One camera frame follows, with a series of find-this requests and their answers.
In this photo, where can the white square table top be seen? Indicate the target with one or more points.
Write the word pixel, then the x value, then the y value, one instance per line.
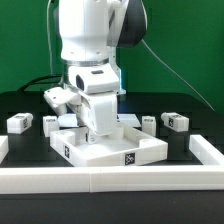
pixel 127 146

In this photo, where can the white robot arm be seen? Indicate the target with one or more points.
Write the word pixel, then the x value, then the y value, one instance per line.
pixel 91 31

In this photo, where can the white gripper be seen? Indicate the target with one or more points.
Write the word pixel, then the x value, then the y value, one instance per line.
pixel 97 111

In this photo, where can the white sheet with tags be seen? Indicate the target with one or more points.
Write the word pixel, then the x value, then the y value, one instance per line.
pixel 70 120

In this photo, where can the white U-shaped fence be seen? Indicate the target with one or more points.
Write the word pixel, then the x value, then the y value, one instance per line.
pixel 207 175

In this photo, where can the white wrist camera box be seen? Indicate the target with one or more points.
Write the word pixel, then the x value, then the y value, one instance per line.
pixel 91 80

